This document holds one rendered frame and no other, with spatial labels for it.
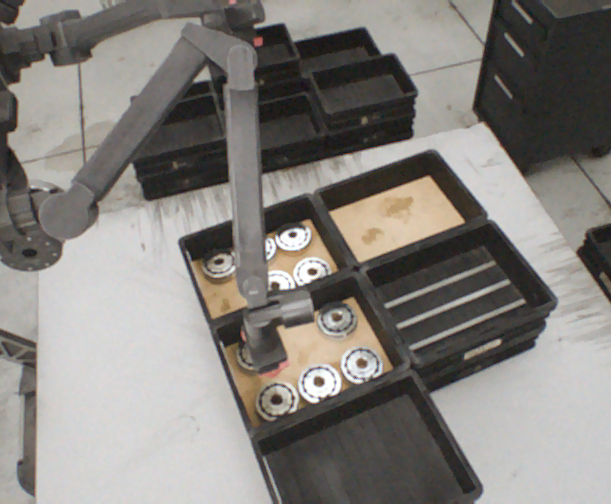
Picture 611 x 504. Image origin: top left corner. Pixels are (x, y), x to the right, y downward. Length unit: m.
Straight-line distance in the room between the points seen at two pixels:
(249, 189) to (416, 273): 0.74
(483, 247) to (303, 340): 0.57
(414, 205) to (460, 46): 2.21
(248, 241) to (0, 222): 0.40
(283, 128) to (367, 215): 1.06
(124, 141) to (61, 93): 2.93
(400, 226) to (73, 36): 0.97
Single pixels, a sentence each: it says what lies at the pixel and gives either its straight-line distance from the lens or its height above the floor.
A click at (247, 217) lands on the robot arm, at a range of 1.04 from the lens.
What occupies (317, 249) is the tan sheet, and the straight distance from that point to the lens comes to 1.69.
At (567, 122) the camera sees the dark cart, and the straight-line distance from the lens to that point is 2.94.
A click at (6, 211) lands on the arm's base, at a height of 1.48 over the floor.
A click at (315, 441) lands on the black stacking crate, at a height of 0.83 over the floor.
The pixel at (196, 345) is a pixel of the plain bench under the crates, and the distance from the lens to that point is 1.73.
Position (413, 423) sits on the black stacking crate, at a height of 0.83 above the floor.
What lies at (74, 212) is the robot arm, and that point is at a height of 1.47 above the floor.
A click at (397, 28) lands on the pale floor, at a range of 4.03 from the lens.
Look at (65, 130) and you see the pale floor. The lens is 3.68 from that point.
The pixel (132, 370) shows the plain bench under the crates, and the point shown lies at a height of 0.70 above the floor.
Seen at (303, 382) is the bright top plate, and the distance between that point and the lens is 1.46.
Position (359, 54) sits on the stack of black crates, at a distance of 3.15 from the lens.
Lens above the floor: 2.18
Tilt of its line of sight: 53 degrees down
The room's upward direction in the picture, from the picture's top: 6 degrees counter-clockwise
